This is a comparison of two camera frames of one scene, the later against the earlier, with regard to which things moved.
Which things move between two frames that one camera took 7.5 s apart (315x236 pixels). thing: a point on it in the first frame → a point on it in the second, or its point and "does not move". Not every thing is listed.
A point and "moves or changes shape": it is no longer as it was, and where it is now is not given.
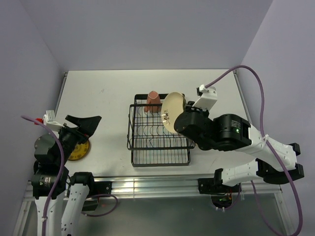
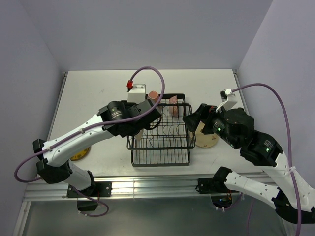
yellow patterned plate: x=80 y=152 does not move
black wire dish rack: x=151 y=143 does not move
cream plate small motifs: x=173 y=104 moves or changes shape
